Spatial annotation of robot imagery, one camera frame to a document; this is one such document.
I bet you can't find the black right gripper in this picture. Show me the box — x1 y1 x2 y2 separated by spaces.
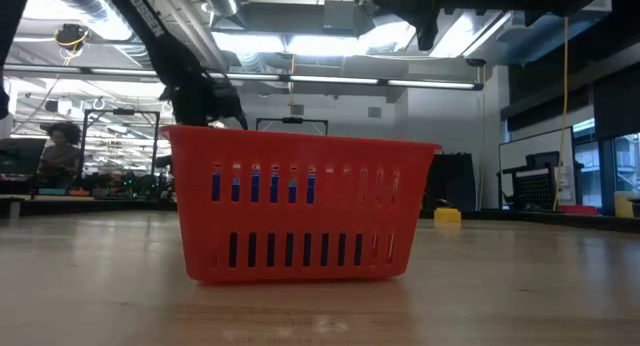
373 0 451 51

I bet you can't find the blue toy brick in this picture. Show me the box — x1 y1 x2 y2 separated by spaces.
211 171 317 205

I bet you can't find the yellow toy brick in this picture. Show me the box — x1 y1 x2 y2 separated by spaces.
433 207 463 226

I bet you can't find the long ceiling light strip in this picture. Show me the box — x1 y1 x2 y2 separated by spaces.
0 61 485 92

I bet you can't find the red plastic basket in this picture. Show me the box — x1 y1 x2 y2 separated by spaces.
159 124 442 283

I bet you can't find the person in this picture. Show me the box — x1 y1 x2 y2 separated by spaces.
38 121 84 187

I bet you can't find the black cabinet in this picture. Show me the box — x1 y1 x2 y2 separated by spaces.
424 152 477 211

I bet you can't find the black computer monitor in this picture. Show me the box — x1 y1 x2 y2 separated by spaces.
0 137 47 176

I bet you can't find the whiteboard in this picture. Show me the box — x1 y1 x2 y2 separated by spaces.
498 126 577 207

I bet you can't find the black pegboard cart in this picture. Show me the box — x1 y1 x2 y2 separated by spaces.
497 150 584 211

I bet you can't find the red bin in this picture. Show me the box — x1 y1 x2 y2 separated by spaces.
558 204 600 216

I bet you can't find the yellow bin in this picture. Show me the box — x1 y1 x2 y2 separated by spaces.
613 191 636 219

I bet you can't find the grey duct box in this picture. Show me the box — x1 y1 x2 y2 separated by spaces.
323 0 357 31

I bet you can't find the black distant camera stand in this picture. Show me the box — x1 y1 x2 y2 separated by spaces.
255 116 330 136

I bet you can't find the black cable reel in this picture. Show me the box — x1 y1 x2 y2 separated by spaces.
53 23 91 52

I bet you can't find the yellow hanging cable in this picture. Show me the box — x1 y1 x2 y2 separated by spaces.
551 15 570 211

